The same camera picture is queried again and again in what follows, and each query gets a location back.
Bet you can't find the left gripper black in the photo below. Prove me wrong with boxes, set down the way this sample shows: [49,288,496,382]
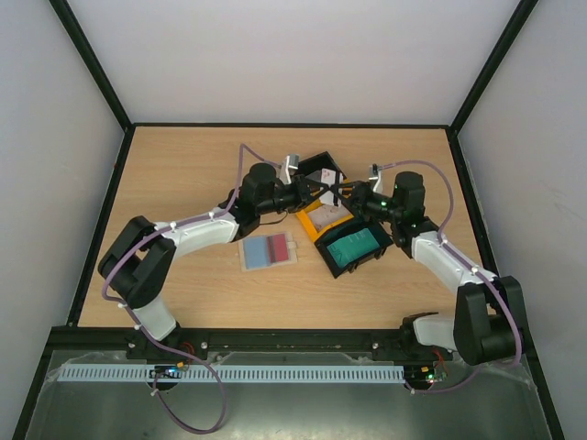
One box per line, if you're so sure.
[258,176,329,217]

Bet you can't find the beige card holder wallet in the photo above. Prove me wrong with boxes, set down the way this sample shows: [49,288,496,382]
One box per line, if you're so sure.
[238,232,298,271]

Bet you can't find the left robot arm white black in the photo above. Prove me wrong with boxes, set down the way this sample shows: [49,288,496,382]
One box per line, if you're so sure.
[98,163,329,344]

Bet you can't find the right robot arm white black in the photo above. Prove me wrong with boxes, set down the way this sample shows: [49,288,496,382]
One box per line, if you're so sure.
[328,171,524,366]

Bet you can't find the black bin with red cards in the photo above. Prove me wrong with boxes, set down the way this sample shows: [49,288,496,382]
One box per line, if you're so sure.
[296,151,347,180]

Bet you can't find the white cards in yellow bin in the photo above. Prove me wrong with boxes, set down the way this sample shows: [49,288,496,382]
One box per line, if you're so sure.
[307,205,350,231]

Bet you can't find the black bin with teal cards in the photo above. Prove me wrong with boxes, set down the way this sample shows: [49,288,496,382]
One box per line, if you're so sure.
[315,219,393,279]

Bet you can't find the teal cards stack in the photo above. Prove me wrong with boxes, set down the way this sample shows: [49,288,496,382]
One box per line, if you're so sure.
[327,227,380,269]

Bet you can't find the yellow bin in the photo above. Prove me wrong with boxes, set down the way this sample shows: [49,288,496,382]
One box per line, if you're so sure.
[295,200,354,243]

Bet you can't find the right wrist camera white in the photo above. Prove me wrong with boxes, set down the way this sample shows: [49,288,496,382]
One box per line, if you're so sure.
[368,163,383,194]

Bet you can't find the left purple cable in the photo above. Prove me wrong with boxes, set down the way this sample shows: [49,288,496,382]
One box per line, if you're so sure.
[100,144,283,354]

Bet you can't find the purple cable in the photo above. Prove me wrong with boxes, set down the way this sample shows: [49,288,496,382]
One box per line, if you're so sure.
[100,144,283,354]
[378,159,526,368]

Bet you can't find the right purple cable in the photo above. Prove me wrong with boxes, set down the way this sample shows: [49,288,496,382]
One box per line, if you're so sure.
[378,159,526,368]

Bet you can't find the black aluminium frame rail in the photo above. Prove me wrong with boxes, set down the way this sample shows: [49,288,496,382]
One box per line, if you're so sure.
[114,325,533,368]

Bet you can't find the light blue cable duct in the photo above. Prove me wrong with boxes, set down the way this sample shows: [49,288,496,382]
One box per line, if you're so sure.
[57,364,404,384]

